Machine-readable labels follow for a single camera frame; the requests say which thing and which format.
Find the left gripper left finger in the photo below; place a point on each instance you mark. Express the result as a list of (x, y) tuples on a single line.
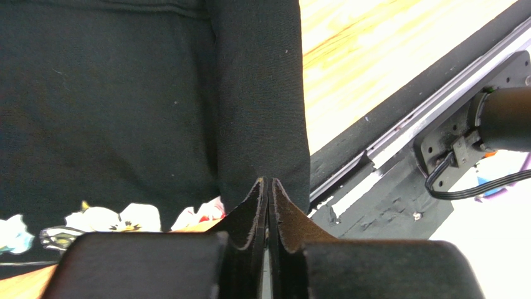
[(241, 272)]

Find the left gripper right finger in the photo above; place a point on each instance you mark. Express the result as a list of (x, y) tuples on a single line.
[(289, 229)]

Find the black t shirt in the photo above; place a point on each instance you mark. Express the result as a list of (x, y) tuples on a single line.
[(119, 115)]

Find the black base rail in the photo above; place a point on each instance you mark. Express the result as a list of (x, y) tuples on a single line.
[(368, 183)]

